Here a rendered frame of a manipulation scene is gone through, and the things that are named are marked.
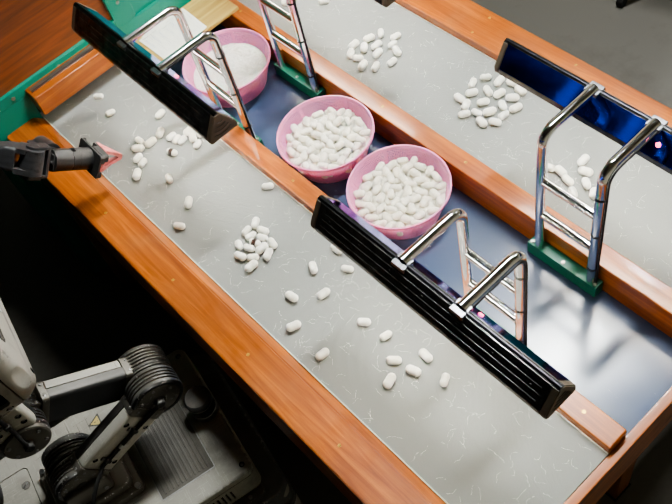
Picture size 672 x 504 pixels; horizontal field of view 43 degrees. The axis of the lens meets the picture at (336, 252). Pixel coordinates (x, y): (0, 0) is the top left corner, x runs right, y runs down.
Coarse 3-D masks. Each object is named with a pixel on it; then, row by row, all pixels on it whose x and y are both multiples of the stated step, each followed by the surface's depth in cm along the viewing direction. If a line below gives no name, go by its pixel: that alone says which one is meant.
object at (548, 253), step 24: (552, 120) 174; (648, 120) 170; (552, 192) 183; (600, 192) 169; (552, 216) 193; (600, 216) 176; (576, 240) 189; (600, 240) 184; (552, 264) 205; (576, 264) 201; (600, 288) 199
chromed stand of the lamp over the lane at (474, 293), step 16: (448, 224) 165; (464, 224) 170; (416, 240) 164; (432, 240) 164; (464, 240) 174; (400, 256) 162; (416, 256) 163; (464, 256) 179; (512, 256) 158; (464, 272) 184; (496, 272) 157; (464, 288) 190; (480, 288) 155; (512, 288) 172; (464, 304) 154; (496, 304) 184; (512, 320) 182
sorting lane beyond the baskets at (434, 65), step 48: (240, 0) 271; (336, 0) 263; (336, 48) 251; (384, 48) 248; (432, 48) 244; (384, 96) 237; (432, 96) 234; (480, 96) 231; (528, 96) 228; (480, 144) 222; (528, 144) 219; (576, 144) 217; (528, 192) 211; (624, 192) 206; (624, 240) 199
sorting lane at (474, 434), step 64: (64, 128) 253; (128, 128) 248; (128, 192) 235; (192, 192) 231; (256, 192) 227; (192, 256) 219; (320, 256) 212; (256, 320) 205; (320, 320) 202; (384, 320) 199; (448, 384) 188; (448, 448) 180; (512, 448) 177; (576, 448) 175
